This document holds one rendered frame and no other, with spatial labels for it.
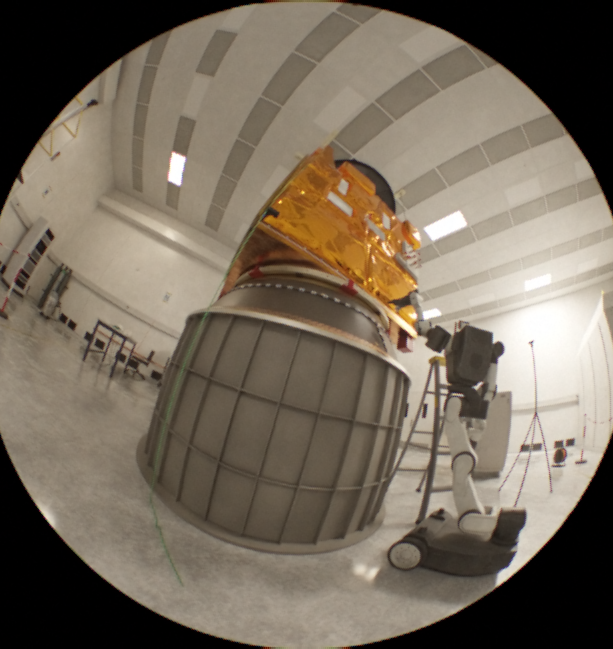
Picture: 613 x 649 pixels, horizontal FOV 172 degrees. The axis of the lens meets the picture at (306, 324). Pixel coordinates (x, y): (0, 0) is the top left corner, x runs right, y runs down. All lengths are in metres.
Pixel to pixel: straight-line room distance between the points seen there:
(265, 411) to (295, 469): 0.31
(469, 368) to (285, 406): 0.98
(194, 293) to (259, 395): 6.14
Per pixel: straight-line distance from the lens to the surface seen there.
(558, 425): 8.44
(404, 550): 1.25
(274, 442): 0.97
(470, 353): 1.23
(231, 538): 1.16
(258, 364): 1.00
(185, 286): 6.98
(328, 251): 1.58
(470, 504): 1.32
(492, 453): 4.23
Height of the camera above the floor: 0.77
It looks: 24 degrees up
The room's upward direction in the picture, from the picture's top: 16 degrees clockwise
